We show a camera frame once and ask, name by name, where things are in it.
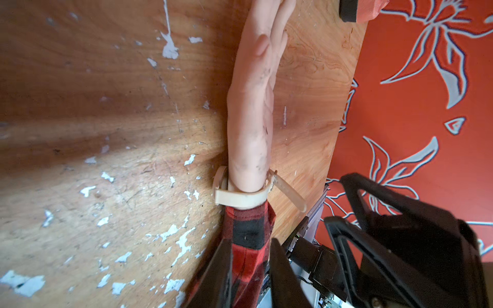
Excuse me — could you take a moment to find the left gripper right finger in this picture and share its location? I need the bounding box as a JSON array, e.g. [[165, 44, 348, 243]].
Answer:
[[269, 238, 312, 308]]

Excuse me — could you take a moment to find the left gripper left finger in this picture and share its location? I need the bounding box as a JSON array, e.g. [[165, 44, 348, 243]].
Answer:
[[184, 239, 233, 308]]

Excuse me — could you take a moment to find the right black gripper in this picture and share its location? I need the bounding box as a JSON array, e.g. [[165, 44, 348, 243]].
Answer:
[[324, 173, 489, 307]]

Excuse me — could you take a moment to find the red black plaid sleeve arm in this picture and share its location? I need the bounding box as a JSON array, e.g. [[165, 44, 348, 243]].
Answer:
[[220, 200, 276, 307]]

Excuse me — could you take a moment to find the mannequin hand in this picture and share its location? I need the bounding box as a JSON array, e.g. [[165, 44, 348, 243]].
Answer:
[[227, 1, 296, 193]]

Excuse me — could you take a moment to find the orange plastic tool case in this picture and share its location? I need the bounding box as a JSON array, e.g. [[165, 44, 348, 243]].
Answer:
[[339, 0, 390, 23]]

